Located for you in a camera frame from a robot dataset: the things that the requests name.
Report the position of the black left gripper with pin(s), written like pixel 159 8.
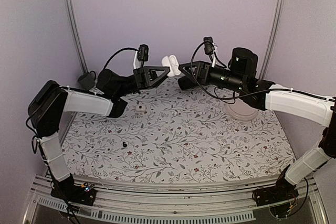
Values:
pixel 146 76

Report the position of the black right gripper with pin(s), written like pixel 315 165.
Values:
pixel 202 67

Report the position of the white earbud charging case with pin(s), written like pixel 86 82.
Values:
pixel 173 64

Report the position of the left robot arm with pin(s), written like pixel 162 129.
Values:
pixel 53 101

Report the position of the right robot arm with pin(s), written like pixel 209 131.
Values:
pixel 239 76

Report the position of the black cylinder speaker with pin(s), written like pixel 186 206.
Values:
pixel 185 83

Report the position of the small white round device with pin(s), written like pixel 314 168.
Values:
pixel 140 108

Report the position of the floral patterned table mat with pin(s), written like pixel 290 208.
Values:
pixel 183 148

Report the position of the white round dish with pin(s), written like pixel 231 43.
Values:
pixel 241 111

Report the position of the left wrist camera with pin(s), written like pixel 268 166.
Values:
pixel 141 56

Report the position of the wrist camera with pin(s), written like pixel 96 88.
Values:
pixel 210 49
pixel 141 56

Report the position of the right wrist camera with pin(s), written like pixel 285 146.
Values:
pixel 210 49

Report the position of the right aluminium corner post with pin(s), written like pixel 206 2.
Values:
pixel 272 37

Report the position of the aluminium corner post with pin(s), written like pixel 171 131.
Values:
pixel 272 37
pixel 75 35

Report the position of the left aluminium corner post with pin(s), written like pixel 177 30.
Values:
pixel 75 35

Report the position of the aluminium front rail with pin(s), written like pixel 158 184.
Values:
pixel 131 202

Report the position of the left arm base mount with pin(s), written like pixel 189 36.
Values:
pixel 84 194

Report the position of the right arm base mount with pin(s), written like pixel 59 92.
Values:
pixel 273 194

